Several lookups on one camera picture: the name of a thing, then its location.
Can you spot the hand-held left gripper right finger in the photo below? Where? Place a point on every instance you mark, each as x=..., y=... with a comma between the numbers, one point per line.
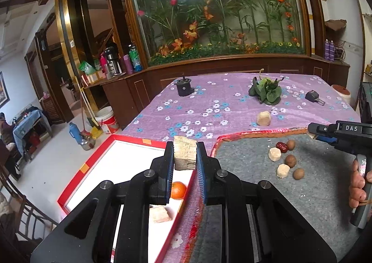
x=201, y=170

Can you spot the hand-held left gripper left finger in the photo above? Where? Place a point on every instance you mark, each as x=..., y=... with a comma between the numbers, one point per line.
x=170, y=170

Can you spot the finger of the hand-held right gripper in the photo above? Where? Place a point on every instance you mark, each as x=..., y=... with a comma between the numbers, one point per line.
x=328, y=140
x=322, y=128

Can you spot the square beige pastry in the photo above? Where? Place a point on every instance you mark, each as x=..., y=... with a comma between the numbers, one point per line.
x=159, y=214
x=185, y=154

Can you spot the orange mandarin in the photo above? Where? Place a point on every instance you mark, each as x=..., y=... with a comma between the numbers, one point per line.
x=178, y=190

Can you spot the brown longan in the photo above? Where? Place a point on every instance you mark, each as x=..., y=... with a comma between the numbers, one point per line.
x=291, y=144
x=298, y=174
x=290, y=161

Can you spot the shallow red box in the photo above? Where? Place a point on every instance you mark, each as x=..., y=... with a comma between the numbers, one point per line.
x=130, y=158

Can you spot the red date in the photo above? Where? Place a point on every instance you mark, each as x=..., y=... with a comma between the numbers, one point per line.
x=281, y=147

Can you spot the round beige pastry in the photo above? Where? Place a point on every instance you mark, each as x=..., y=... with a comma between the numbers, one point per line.
x=264, y=119
x=283, y=170
x=274, y=154

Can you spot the person's right hand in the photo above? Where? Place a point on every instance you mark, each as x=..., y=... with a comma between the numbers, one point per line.
x=355, y=190

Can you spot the small black device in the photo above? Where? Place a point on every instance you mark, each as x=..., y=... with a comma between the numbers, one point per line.
x=312, y=96

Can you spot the white jar with red lid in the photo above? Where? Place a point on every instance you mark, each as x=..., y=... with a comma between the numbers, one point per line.
x=341, y=94

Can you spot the grey felt mat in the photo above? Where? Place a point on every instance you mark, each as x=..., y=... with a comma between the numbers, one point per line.
x=319, y=193

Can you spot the green leafy vegetable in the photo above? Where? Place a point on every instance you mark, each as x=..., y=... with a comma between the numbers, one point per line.
x=267, y=92

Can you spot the purple floral tablecloth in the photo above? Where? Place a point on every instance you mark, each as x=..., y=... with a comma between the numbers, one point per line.
x=221, y=100

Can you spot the purple spray can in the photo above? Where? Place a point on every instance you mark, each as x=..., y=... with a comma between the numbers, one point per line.
x=327, y=50
x=332, y=51

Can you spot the white bucket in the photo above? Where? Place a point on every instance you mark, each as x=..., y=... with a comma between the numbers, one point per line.
x=106, y=121

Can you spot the yellow dustpan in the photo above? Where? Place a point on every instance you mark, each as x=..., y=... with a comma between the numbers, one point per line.
x=96, y=132

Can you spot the black cylindrical holder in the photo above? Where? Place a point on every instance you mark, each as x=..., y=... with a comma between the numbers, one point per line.
x=184, y=87

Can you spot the metal kettle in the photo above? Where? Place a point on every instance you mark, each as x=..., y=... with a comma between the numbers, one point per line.
x=87, y=142

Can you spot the blue thermos flask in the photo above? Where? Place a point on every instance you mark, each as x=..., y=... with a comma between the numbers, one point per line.
x=75, y=133

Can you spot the broom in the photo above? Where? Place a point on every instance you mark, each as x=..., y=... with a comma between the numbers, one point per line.
x=84, y=108

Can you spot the dark wooden cabinet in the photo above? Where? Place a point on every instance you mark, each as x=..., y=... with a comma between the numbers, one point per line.
x=232, y=65

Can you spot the pink bottle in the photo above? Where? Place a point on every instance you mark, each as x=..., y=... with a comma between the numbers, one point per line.
x=128, y=64

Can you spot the green plastic bottle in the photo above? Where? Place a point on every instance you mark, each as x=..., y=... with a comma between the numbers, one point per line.
x=135, y=58

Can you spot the white orange carton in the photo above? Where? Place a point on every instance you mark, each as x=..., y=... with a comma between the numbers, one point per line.
x=96, y=77

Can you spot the black thermos jug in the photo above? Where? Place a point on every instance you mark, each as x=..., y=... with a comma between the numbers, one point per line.
x=112, y=60

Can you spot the red bottle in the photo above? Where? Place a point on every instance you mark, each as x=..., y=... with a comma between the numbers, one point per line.
x=103, y=65

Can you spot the green bag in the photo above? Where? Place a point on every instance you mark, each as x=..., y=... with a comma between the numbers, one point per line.
x=87, y=68

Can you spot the table with blue cloth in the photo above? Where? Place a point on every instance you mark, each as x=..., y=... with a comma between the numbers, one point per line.
x=29, y=124

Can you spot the wooden chair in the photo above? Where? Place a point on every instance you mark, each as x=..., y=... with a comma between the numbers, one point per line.
x=20, y=210

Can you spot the gold framed pillar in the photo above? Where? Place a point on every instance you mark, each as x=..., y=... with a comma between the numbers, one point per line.
x=71, y=30

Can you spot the framed wall painting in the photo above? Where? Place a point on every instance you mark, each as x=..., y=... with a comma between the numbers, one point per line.
x=3, y=90

